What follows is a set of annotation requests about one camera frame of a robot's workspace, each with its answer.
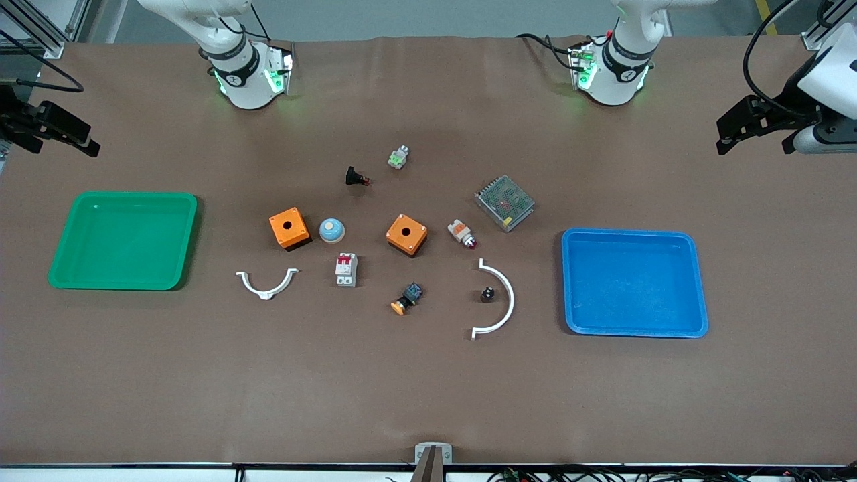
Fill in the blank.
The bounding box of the orange blue push button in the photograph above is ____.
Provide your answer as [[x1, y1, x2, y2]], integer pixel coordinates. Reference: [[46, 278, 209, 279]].
[[390, 282, 424, 316]]

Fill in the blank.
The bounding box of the blue plastic tray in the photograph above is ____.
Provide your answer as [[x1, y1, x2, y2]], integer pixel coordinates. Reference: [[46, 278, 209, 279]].
[[561, 228, 710, 339]]

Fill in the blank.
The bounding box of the aluminium frame profile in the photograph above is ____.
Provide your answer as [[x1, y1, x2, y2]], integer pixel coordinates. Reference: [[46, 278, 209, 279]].
[[0, 0, 92, 60], [801, 0, 857, 52]]

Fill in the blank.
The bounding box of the green plastic tray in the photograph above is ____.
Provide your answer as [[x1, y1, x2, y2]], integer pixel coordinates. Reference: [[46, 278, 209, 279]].
[[48, 191, 199, 291]]

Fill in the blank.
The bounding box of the large white curved bracket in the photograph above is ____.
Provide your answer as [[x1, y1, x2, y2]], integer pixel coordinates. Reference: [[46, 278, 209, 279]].
[[471, 258, 516, 341]]

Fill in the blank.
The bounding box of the white red circuit breaker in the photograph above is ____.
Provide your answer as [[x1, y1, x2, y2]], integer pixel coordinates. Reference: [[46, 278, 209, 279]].
[[335, 252, 358, 288]]

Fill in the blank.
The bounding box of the metal mesh power supply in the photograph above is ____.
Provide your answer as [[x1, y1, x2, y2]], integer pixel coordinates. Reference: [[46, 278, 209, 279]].
[[474, 175, 536, 233]]

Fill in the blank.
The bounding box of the black left base cable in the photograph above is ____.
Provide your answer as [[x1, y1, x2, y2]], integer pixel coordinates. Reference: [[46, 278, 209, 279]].
[[516, 32, 585, 71]]

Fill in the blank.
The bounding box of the black base cable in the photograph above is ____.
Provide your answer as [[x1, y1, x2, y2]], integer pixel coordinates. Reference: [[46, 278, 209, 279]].
[[516, 32, 585, 71], [221, 0, 272, 45]]

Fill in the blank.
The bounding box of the black cable bundle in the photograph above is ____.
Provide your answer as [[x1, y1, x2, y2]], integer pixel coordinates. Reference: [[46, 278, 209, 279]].
[[489, 465, 857, 482]]

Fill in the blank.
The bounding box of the small white curved bracket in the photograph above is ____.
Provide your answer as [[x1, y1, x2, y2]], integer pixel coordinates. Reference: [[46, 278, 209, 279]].
[[235, 268, 299, 301]]

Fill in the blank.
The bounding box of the black right base cable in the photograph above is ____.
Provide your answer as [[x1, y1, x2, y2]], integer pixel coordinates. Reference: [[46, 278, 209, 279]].
[[221, 0, 272, 45]]

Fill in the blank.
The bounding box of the orange button enclosure box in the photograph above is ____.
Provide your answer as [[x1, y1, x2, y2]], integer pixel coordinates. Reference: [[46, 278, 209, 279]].
[[269, 207, 311, 252], [385, 213, 429, 258]]

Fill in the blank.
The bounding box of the brown table mat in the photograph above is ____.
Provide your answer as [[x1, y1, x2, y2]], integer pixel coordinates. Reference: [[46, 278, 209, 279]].
[[0, 35, 857, 467]]

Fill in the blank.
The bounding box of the red orange white push button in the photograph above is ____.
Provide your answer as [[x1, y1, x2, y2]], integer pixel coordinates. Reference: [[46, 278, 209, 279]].
[[447, 218, 479, 250]]

